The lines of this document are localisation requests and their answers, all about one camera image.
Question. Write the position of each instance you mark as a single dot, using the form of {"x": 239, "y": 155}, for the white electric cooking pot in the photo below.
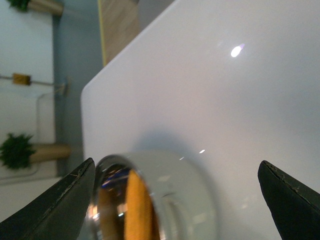
{"x": 181, "y": 197}

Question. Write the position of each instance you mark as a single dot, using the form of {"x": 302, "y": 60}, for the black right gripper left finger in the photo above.
{"x": 58, "y": 213}

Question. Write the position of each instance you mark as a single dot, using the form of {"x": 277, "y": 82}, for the potted plant in gold planter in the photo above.
{"x": 17, "y": 152}

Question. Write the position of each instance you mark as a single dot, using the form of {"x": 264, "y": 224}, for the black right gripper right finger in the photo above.
{"x": 294, "y": 207}

